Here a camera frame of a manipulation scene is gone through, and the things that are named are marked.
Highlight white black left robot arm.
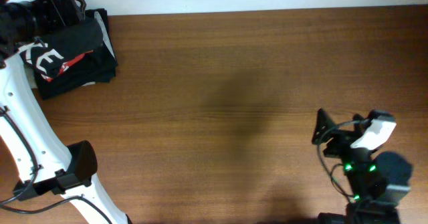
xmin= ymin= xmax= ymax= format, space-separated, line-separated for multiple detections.
xmin=1 ymin=0 xmax=130 ymax=223

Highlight dark green Nike t-shirt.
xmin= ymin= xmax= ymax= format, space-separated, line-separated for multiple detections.
xmin=18 ymin=18 xmax=103 ymax=78

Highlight black folded shirt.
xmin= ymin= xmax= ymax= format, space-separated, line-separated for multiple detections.
xmin=34 ymin=9 xmax=118 ymax=100

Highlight red folded shirt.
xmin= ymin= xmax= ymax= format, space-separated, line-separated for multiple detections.
xmin=41 ymin=50 xmax=93 ymax=82

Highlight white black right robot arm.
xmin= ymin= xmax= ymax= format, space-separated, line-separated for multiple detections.
xmin=312 ymin=109 xmax=413 ymax=224

